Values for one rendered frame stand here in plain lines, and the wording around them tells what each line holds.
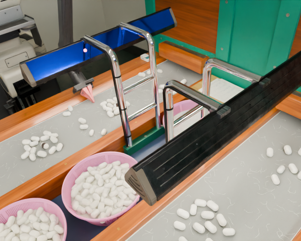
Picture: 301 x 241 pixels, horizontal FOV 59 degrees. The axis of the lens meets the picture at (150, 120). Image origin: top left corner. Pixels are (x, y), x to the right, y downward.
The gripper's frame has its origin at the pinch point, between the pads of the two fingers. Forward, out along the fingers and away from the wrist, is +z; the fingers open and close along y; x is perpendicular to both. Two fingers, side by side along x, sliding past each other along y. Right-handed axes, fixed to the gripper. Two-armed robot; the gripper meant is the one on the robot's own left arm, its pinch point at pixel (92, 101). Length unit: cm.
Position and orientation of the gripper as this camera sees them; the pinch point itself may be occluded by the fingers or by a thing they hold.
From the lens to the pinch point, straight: 126.2
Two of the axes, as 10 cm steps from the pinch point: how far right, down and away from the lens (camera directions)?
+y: 7.6, -4.7, 4.6
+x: -3.6, 3.0, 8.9
